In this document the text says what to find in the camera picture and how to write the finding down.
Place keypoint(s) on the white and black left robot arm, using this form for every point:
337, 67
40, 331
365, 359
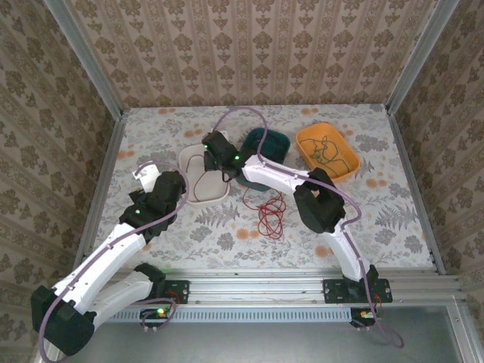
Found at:
106, 257

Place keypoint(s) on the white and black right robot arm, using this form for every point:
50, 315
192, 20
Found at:
280, 175

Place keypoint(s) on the white plastic tray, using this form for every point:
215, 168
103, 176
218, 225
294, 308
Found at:
211, 189

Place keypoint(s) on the teal plastic tray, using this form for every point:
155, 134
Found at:
274, 145

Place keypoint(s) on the floral table cover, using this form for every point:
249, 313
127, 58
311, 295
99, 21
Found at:
170, 125

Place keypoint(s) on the orange plastic tray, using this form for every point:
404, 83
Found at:
329, 143

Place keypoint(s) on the small black controller box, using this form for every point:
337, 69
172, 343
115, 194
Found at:
363, 315
157, 314

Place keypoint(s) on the grey metal panel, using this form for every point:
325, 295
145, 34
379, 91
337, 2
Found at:
246, 344

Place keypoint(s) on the aluminium side rail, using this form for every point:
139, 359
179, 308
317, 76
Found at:
102, 189
412, 151

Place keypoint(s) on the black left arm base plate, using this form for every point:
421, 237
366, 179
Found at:
177, 290

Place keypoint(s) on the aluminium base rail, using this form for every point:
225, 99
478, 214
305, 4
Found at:
257, 285

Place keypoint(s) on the aluminium frame post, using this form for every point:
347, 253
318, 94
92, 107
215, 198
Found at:
87, 56
419, 53

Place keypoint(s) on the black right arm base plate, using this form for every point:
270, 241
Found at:
336, 290

